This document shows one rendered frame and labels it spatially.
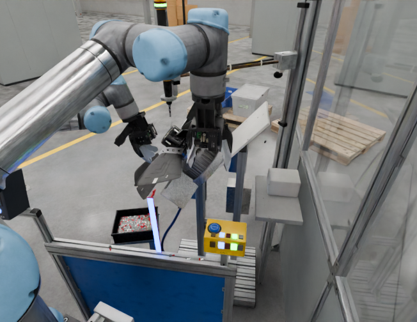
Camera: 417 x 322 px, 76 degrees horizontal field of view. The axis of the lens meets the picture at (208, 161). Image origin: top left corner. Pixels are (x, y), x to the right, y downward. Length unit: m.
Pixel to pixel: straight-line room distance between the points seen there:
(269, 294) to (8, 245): 1.98
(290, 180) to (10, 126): 1.31
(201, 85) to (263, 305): 1.81
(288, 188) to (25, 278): 1.34
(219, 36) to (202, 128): 0.18
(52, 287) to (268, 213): 1.70
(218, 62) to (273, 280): 1.92
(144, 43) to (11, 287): 0.34
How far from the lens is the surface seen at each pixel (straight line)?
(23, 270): 0.36
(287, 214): 1.47
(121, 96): 0.96
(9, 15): 7.20
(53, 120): 0.48
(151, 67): 0.44
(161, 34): 0.44
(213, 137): 0.57
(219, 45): 0.52
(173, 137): 1.33
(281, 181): 1.51
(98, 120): 0.82
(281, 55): 1.42
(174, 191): 1.34
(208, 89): 0.54
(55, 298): 2.39
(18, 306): 0.38
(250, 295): 2.07
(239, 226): 1.09
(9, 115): 0.47
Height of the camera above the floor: 1.88
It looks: 34 degrees down
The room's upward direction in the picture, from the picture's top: straight up
